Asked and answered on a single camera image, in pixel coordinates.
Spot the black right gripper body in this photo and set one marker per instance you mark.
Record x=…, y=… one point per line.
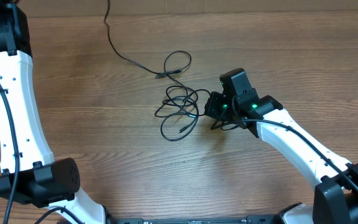
x=220, y=109

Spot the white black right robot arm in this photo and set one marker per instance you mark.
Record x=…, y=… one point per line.
x=334, y=179

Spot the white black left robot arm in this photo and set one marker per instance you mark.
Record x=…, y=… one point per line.
x=29, y=172

